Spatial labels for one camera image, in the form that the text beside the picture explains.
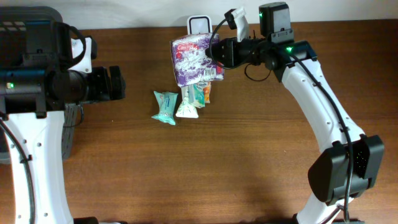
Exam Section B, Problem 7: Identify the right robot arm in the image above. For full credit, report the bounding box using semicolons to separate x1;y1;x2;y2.
206;2;384;223

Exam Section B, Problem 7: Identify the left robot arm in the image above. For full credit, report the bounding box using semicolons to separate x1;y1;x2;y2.
1;7;126;223

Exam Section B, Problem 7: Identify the white bamboo print tube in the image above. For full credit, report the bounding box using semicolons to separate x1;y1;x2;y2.
176;86;198;118

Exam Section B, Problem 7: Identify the grey plastic mesh basket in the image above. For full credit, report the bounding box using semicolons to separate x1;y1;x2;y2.
0;6;78;164

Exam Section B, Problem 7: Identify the green tissue pack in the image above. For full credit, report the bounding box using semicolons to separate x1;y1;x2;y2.
189;83;205;108

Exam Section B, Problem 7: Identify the orange tissue pack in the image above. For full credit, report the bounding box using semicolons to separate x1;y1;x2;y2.
203;82;211;103

